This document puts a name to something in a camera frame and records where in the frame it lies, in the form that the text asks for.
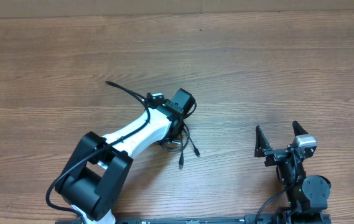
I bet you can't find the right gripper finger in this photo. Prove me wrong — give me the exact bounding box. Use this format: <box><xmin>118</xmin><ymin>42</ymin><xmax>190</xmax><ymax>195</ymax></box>
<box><xmin>292</xmin><ymin>121</ymin><xmax>308</xmax><ymax>136</ymax></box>
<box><xmin>254</xmin><ymin>125</ymin><xmax>272</xmax><ymax>157</ymax></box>

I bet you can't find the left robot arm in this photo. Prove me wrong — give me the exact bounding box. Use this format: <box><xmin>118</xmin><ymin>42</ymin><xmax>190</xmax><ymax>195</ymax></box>
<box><xmin>53</xmin><ymin>88</ymin><xmax>196</xmax><ymax>223</ymax></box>

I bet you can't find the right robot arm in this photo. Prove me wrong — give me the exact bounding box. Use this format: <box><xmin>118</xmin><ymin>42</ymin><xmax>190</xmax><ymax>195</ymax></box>
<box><xmin>254</xmin><ymin>121</ymin><xmax>332</xmax><ymax>223</ymax></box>

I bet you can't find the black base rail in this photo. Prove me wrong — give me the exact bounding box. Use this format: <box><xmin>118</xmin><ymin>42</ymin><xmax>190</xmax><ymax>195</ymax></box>
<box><xmin>111</xmin><ymin>213</ymin><xmax>279</xmax><ymax>224</ymax></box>

